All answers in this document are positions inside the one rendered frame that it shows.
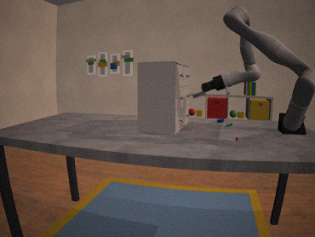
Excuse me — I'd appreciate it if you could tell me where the beige chest of drawers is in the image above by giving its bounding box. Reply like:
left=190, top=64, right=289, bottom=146
left=137, top=61, right=189, bottom=135

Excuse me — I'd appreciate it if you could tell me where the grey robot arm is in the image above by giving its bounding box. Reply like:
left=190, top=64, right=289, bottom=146
left=223, top=6, right=315, bottom=130

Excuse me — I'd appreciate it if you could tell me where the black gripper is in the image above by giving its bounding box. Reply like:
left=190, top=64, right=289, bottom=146
left=192, top=72, right=234, bottom=99

